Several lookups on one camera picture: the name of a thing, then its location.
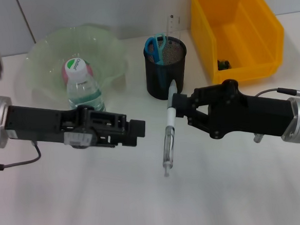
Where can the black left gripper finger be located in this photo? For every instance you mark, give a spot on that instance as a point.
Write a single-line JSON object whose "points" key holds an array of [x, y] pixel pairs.
{"points": [[138, 128]]}

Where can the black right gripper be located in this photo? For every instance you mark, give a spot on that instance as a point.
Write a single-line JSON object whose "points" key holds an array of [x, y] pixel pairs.
{"points": [[242, 113]]}

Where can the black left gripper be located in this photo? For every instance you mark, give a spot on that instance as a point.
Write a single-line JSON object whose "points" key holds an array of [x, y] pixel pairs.
{"points": [[45, 125]]}

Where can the grey white ballpoint pen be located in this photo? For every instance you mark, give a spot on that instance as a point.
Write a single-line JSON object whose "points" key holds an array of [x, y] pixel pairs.
{"points": [[169, 131]]}

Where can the clear green-label water bottle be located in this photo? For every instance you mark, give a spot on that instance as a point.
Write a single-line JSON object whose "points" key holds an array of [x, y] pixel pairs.
{"points": [[84, 94]]}

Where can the green plastic wrapper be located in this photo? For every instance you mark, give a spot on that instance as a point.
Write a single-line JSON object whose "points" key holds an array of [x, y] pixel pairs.
{"points": [[224, 64]]}

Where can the blue sheathed scissors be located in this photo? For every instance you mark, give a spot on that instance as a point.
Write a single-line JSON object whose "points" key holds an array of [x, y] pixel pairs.
{"points": [[157, 52]]}

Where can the pink peach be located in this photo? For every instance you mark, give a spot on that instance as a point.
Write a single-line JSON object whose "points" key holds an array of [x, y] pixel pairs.
{"points": [[90, 71]]}

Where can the transparent plastic ruler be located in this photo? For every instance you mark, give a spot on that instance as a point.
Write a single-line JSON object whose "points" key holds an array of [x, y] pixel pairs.
{"points": [[173, 26]]}

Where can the black mesh pen holder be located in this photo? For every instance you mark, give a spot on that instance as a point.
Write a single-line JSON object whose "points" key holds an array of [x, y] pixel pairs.
{"points": [[165, 75]]}

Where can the green glass fruit bowl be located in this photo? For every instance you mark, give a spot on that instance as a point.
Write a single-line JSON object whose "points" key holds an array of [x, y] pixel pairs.
{"points": [[45, 55]]}

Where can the yellow plastic bin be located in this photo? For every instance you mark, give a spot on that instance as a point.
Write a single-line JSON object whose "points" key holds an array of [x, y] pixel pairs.
{"points": [[250, 38]]}

